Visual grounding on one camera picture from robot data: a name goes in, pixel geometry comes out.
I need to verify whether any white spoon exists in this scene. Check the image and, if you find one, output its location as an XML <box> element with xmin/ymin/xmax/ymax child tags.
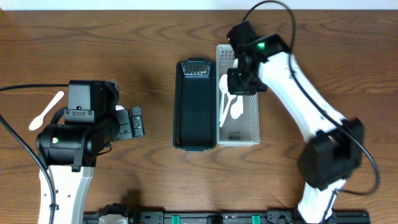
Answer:
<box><xmin>219</xmin><ymin>74</ymin><xmax>228</xmax><ymax>114</ymax></box>
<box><xmin>220</xmin><ymin>89</ymin><xmax>236</xmax><ymax>128</ymax></box>
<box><xmin>29</xmin><ymin>91</ymin><xmax>65</xmax><ymax>131</ymax></box>
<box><xmin>230</xmin><ymin>95</ymin><xmax>243</xmax><ymax>119</ymax></box>
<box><xmin>219</xmin><ymin>92</ymin><xmax>225</xmax><ymax>122</ymax></box>

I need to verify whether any clear white perforated basket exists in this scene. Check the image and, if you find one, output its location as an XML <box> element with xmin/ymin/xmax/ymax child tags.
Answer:
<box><xmin>216</xmin><ymin>44</ymin><xmax>260</xmax><ymax>147</ymax></box>

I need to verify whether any white fork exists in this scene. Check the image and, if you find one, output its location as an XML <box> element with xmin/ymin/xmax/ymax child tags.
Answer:
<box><xmin>115</xmin><ymin>105</ymin><xmax>125</xmax><ymax>111</ymax></box>

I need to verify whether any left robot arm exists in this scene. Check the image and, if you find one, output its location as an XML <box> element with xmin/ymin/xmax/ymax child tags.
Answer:
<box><xmin>36</xmin><ymin>106</ymin><xmax>145</xmax><ymax>223</ymax></box>

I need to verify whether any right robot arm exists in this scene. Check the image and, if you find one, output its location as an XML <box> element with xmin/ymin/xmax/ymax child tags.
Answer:
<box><xmin>227</xmin><ymin>21</ymin><xmax>364</xmax><ymax>223</ymax></box>

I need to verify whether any dark green plastic basket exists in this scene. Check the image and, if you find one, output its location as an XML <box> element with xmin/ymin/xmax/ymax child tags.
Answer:
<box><xmin>173</xmin><ymin>58</ymin><xmax>217</xmax><ymax>152</ymax></box>

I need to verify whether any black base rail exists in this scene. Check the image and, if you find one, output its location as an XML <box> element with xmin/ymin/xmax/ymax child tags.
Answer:
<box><xmin>83</xmin><ymin>203</ymin><xmax>371</xmax><ymax>224</ymax></box>

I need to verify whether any right black cable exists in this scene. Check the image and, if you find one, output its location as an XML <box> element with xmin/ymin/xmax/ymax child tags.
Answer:
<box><xmin>241</xmin><ymin>0</ymin><xmax>381</xmax><ymax>223</ymax></box>

